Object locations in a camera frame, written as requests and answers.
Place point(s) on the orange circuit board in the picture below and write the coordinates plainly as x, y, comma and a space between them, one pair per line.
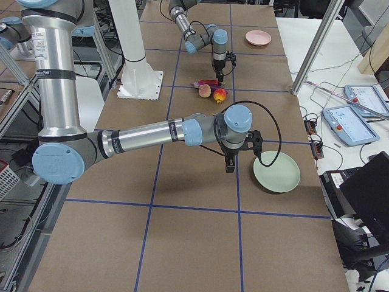
315, 140

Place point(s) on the white camera stand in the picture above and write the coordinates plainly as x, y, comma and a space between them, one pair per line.
139, 80

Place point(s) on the red chili pepper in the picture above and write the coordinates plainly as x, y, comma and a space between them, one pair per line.
204, 82

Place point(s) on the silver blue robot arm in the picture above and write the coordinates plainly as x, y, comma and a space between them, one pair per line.
66, 149
194, 41

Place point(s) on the white chair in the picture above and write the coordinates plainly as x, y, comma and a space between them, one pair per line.
90, 102

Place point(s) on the black laptop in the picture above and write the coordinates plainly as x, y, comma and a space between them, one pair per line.
362, 191

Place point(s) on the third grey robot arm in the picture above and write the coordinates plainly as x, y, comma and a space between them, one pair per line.
15, 34

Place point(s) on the near teach pendant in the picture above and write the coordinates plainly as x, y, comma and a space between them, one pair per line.
349, 126

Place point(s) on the teach pendant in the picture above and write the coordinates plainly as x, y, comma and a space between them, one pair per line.
368, 96
349, 126

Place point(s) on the pink plate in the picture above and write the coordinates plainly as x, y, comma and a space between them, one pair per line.
258, 37

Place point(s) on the yellow pink peach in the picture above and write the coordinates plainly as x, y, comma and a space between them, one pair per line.
204, 91

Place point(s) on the aluminium frame post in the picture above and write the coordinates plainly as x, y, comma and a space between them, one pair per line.
319, 38

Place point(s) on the far teach pendant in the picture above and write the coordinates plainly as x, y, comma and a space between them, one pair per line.
368, 96

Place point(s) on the red pomegranate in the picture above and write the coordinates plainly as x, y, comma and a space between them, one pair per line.
220, 95

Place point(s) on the white wire basket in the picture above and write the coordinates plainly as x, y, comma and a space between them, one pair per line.
9, 179

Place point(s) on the green plate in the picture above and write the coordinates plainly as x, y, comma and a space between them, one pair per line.
282, 176

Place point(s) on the purple eggplant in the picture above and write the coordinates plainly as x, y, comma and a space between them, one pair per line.
214, 87

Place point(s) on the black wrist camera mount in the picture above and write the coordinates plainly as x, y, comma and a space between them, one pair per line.
231, 57
254, 142

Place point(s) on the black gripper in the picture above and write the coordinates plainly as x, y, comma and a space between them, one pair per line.
230, 152
218, 64

